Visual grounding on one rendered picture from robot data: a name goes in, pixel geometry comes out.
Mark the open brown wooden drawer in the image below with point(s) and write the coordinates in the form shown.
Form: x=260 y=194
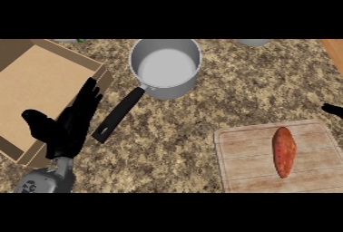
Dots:
x=40 y=96

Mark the orange sweet potato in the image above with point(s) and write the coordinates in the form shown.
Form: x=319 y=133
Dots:
x=284 y=151

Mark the pale object with green tip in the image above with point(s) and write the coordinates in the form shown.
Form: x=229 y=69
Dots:
x=71 y=40

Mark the pale grey round container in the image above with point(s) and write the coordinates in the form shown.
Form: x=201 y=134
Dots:
x=253 y=42

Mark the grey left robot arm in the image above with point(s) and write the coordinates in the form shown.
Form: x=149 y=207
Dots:
x=46 y=178

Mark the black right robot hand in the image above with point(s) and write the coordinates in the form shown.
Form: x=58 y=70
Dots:
x=334 y=109

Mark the pale wooden cutting board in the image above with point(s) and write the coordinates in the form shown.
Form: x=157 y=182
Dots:
x=277 y=157

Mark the orange wooden panel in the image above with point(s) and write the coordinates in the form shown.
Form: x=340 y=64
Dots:
x=334 y=53

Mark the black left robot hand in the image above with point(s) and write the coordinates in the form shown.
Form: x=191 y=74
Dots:
x=67 y=127

